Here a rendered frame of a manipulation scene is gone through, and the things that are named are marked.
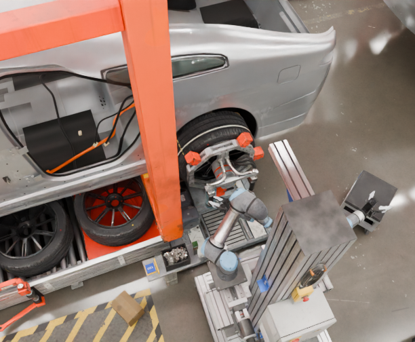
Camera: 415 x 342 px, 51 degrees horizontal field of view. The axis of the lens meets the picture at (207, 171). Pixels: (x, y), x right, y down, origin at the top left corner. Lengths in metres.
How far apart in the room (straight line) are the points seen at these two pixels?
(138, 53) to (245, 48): 1.26
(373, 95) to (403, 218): 1.51
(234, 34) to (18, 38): 1.57
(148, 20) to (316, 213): 1.05
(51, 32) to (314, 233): 1.28
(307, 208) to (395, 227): 2.57
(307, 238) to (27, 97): 2.71
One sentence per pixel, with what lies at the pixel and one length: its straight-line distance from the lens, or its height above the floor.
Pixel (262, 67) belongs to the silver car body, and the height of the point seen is 1.61.
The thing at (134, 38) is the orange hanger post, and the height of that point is 2.60.
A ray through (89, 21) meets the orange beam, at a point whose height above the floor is 2.70.
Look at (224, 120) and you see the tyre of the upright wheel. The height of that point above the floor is 1.17.
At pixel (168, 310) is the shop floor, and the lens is 3.83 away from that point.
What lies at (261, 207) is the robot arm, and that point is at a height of 1.32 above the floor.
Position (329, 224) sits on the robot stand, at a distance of 1.94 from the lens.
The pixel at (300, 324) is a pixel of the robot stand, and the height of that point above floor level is 1.23.
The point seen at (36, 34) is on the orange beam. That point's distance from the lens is 1.64.
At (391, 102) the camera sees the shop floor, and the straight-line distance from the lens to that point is 5.31.
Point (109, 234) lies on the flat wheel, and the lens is 3.55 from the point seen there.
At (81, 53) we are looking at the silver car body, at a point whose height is 1.93.
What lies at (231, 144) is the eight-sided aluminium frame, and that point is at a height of 1.11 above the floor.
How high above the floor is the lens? 3.73
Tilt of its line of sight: 60 degrees down
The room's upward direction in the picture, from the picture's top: 3 degrees clockwise
